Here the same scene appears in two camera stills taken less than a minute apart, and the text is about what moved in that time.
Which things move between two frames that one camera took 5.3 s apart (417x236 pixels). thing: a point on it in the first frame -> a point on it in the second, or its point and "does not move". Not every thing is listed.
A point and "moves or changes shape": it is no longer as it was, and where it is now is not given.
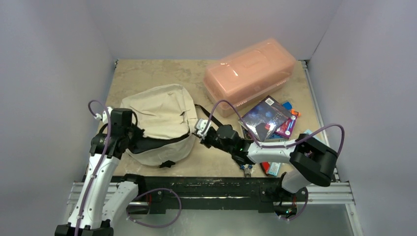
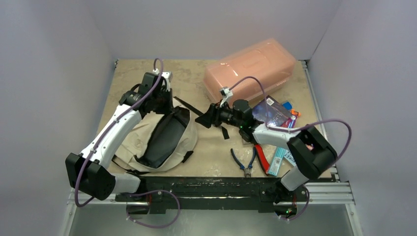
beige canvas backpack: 167,114 moves or changes shape
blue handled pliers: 247,171 does not move
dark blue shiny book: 264,119 does not move
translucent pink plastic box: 247,73 does not move
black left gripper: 137,132 -> 169,107
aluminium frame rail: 338,192 does not move
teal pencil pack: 274,168 does not move
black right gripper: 206,137 -> 212,113
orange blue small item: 288,105 does not move
